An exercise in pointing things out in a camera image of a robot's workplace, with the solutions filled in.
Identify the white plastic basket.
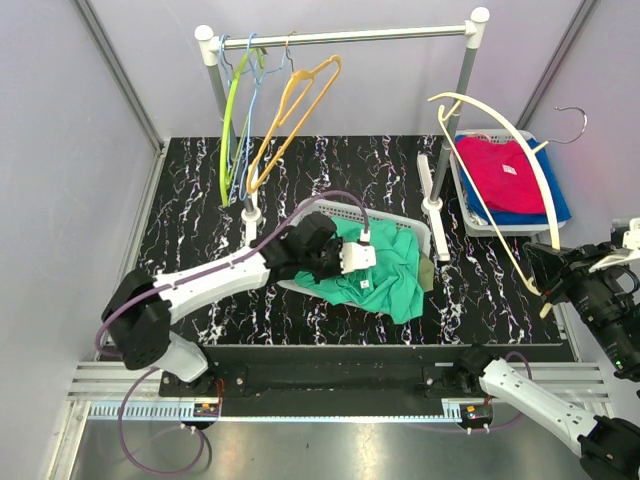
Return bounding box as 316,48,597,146
278,199,431,297

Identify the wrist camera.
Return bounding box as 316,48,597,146
589,217,639,272
339,242,377,275

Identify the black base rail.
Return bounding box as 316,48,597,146
99,343,576,424

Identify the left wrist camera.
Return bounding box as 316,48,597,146
339,242,377,275

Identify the olive green tank top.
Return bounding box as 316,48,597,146
417,255,435,292

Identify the pink folded shirt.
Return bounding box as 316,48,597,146
456,137,545,214

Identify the white side basket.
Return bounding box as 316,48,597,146
449,129,549,237

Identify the lime green hanger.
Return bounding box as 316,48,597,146
219,48,264,207

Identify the light blue wire hanger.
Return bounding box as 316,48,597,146
218,33,261,201

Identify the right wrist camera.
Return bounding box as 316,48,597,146
589,217,639,272

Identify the yellow plastic hanger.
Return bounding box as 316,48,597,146
246,55,343,195

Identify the white clothes rack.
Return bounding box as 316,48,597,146
194,7,490,263

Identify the cream white hanger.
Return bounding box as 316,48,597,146
429,92,572,297

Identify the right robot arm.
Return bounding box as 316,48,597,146
445,240,639,479

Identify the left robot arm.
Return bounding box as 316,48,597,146
102,212,345,396

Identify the blue folded shirt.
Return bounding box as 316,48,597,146
459,139,572,226

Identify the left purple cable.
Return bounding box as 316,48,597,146
94,189,371,475

